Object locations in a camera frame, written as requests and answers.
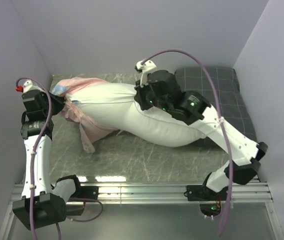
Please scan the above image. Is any white pillow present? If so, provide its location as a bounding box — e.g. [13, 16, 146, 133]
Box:
[70, 83, 206, 148]

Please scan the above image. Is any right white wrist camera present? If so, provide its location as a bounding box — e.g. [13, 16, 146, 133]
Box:
[134, 60, 157, 88]

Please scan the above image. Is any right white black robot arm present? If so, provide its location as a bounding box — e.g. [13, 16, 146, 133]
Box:
[129, 70, 268, 200]

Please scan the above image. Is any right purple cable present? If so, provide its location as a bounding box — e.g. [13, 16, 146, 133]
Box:
[141, 49, 235, 237]

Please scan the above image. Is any purple cable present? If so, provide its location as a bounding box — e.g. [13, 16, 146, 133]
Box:
[141, 49, 235, 237]
[15, 77, 105, 240]

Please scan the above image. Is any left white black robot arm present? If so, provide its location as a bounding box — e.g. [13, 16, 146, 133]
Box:
[12, 89, 83, 232]

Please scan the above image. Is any dark grey checked pillow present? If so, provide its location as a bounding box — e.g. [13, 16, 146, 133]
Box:
[174, 66, 257, 142]

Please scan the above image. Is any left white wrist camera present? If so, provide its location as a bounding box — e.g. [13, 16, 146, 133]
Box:
[15, 78, 41, 94]

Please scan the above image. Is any pink purple Elsa pillowcase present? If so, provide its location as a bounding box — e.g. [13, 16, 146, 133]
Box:
[50, 77, 123, 153]

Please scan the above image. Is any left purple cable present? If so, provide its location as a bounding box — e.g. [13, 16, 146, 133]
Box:
[15, 77, 105, 240]

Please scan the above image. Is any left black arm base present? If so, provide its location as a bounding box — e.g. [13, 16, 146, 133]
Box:
[66, 185, 100, 218]

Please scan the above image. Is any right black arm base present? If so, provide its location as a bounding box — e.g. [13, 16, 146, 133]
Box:
[184, 185, 228, 220]

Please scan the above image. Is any aluminium mounting rail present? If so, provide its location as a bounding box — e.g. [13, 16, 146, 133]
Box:
[0, 174, 275, 240]

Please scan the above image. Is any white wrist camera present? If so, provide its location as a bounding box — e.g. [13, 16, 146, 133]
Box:
[134, 60, 157, 88]
[15, 78, 41, 94]

